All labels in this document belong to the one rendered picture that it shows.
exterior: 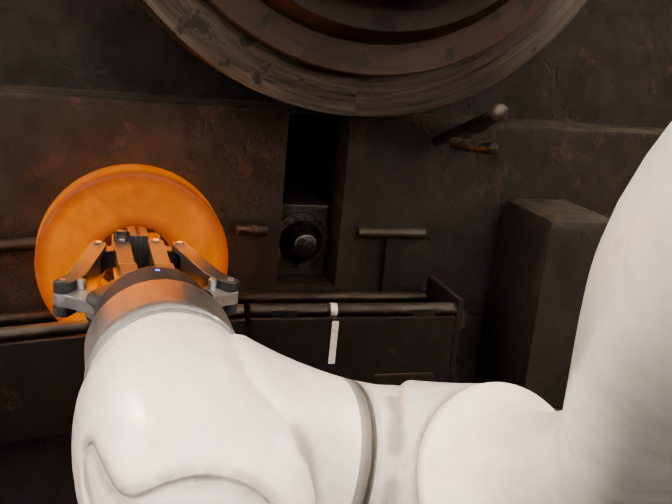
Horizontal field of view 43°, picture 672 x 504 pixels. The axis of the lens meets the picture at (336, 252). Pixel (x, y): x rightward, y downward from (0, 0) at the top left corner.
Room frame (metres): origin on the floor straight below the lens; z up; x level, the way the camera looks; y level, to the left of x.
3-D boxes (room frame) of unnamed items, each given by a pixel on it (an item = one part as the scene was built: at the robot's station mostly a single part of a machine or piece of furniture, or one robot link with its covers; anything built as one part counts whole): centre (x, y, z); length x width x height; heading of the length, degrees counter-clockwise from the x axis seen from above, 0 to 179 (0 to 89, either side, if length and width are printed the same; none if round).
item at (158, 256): (0.60, 0.13, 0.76); 0.11 x 0.01 x 0.04; 17
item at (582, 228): (0.83, -0.21, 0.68); 0.11 x 0.08 x 0.24; 18
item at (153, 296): (0.47, 0.09, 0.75); 0.09 x 0.06 x 0.09; 108
